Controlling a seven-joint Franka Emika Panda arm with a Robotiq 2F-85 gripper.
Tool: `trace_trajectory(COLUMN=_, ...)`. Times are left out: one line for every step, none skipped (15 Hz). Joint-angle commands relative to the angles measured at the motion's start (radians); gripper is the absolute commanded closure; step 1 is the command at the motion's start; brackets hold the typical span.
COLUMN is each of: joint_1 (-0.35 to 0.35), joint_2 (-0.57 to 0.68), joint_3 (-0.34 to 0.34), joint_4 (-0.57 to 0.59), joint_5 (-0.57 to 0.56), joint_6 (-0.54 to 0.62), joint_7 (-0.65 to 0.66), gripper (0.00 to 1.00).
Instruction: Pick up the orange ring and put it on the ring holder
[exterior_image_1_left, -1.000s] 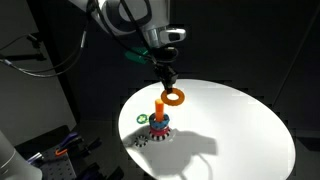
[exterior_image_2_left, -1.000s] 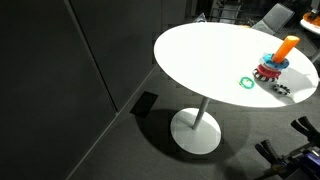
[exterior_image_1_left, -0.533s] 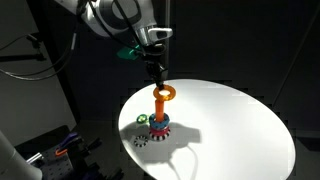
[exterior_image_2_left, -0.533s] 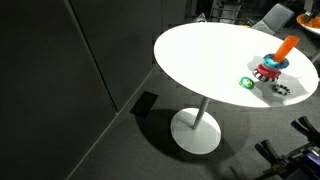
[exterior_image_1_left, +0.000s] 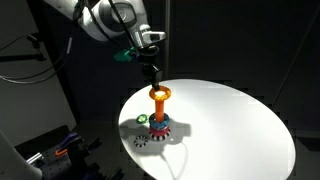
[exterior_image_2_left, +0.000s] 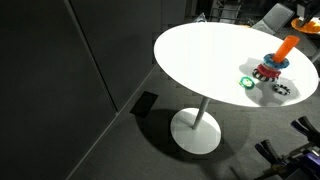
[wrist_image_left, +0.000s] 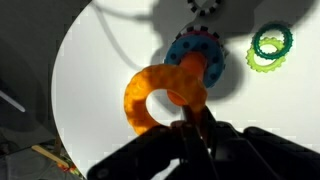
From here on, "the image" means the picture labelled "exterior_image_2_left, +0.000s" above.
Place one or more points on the white table pedestal base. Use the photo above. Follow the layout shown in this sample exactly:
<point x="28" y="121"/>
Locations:
<point x="195" y="136"/>

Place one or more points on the black floor plate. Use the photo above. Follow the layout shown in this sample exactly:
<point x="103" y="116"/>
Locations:
<point x="144" y="104"/>

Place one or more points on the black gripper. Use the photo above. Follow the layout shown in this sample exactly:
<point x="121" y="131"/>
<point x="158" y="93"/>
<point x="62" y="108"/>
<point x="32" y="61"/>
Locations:
<point x="308" y="8"/>

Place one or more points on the grey chair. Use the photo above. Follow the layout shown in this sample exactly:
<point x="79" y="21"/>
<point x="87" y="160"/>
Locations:
<point x="275" y="16"/>

